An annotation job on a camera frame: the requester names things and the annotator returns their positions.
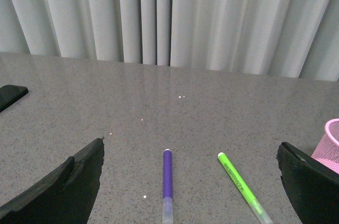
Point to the white pleated curtain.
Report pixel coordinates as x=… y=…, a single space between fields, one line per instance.
x=290 y=38

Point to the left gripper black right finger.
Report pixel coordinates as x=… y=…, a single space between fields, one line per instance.
x=311 y=187

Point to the purple marker pen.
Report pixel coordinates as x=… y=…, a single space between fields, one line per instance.
x=167 y=216

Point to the pink mesh cup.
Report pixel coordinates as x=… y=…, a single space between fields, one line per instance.
x=326 y=151

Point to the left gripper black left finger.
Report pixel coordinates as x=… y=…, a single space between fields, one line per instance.
x=66 y=195

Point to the black object at table edge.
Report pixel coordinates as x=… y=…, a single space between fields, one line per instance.
x=10 y=94

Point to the green marker pen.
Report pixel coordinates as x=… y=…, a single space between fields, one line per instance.
x=243 y=188

